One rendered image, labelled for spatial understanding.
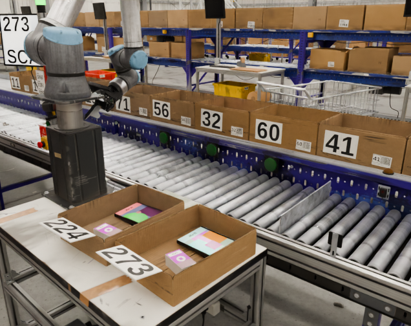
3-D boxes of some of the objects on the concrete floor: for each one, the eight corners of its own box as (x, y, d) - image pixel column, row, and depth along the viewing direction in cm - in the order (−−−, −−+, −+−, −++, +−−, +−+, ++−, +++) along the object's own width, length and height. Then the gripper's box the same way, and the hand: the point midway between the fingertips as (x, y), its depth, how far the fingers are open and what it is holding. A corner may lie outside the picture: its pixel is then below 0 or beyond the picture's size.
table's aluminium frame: (15, 356, 190) (-13, 222, 166) (116, 297, 230) (106, 182, 206) (150, 527, 125) (136, 348, 101) (258, 404, 166) (267, 255, 142)
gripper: (126, 82, 191) (101, 103, 179) (119, 108, 206) (94, 129, 194) (112, 72, 192) (85, 92, 179) (105, 98, 207) (80, 119, 194)
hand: (85, 108), depth 186 cm, fingers open, 14 cm apart
